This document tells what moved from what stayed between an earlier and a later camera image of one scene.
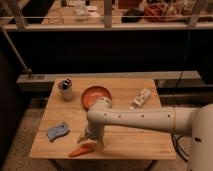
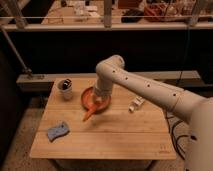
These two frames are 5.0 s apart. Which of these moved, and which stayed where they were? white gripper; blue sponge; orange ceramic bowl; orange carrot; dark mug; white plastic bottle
Moved: white gripper; orange carrot
Stayed: blue sponge; orange ceramic bowl; white plastic bottle; dark mug
